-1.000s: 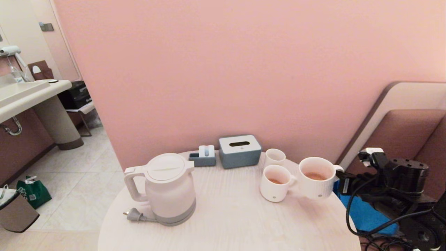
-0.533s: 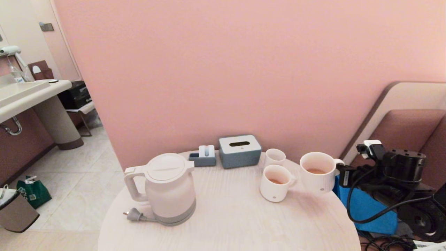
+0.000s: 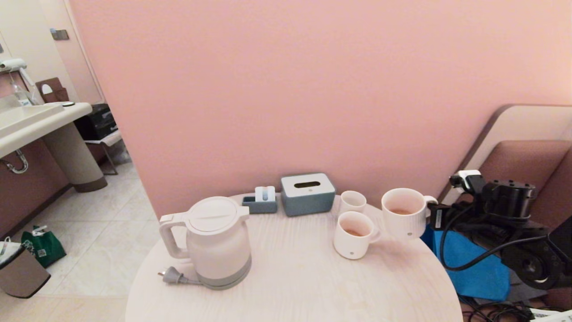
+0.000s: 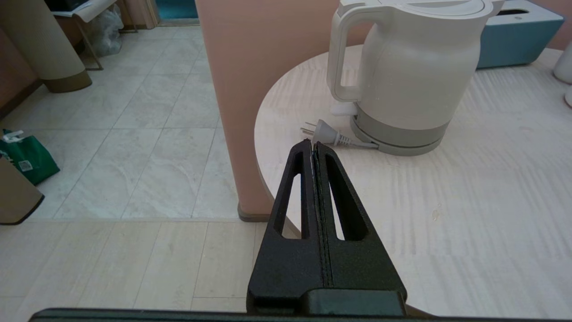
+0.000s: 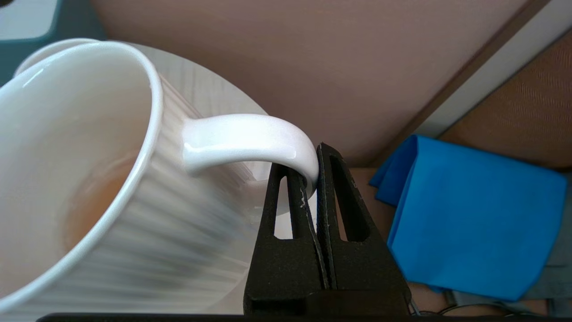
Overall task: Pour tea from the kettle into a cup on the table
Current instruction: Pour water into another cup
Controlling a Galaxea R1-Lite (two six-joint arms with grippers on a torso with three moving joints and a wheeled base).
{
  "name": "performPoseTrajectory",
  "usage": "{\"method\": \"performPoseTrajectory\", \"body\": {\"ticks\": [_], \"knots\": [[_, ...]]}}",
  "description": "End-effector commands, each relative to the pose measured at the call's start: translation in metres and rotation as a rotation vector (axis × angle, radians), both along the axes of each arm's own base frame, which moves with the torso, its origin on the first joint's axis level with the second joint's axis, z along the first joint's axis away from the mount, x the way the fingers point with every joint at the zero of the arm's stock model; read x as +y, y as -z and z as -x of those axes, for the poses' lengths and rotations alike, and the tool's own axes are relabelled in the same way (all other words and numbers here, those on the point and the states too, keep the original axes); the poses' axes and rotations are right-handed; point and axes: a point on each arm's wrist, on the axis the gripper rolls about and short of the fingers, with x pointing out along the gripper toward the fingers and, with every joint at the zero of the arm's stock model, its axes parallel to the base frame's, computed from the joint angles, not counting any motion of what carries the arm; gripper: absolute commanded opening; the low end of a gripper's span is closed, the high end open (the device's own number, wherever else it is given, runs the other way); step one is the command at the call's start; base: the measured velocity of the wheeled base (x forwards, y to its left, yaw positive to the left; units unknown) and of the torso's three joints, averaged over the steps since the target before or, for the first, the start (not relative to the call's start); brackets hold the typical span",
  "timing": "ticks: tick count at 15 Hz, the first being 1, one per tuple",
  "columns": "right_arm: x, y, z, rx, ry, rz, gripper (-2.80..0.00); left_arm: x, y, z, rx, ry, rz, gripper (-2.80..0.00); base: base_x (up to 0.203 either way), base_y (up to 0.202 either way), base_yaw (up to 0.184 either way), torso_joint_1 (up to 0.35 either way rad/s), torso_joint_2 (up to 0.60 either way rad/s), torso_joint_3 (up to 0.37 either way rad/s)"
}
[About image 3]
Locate white ribbed ceramic mug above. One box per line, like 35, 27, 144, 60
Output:
333, 211, 383, 260
381, 188, 438, 240

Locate white electric kettle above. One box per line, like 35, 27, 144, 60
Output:
159, 196, 252, 290

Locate clear plastic bottle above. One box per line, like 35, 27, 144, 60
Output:
10, 74, 34, 107

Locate brown and cream sofa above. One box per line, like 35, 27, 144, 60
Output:
438, 104, 572, 309

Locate blue folded cloth bag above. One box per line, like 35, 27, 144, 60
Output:
420, 224, 511, 301

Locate grey folded cloth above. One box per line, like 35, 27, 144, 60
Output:
507, 268, 548, 301

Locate white printed paper sheet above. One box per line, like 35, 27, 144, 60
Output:
527, 308, 572, 322

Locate blue-grey tissue box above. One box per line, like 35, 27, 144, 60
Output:
280, 173, 336, 217

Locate small blue-grey tray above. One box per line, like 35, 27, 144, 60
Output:
242, 193, 278, 214

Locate grey kettle power plug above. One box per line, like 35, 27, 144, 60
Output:
157, 266, 202, 285

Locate white metal-legged stool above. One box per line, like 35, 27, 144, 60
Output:
85, 130, 126, 176

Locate black box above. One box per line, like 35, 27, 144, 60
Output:
74, 104, 120, 141

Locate green shopping bag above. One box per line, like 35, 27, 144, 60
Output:
21, 225, 67, 268

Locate brown tissue holder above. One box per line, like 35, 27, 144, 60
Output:
36, 78, 70, 104

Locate chrome sink drain pipe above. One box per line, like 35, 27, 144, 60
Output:
0, 149, 29, 175

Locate white sink counter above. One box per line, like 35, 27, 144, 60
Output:
0, 102, 108, 193

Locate brown trash bin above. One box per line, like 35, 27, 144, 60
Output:
0, 244, 50, 299

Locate white hair dryer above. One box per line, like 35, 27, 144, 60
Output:
0, 58, 35, 88

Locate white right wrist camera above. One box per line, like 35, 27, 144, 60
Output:
449, 170, 485, 194

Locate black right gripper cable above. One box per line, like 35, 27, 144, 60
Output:
439, 203, 548, 272

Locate small white handleless cup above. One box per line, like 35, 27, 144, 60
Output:
338, 191, 367, 215

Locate black tangled cables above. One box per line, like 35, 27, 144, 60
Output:
458, 294, 537, 322

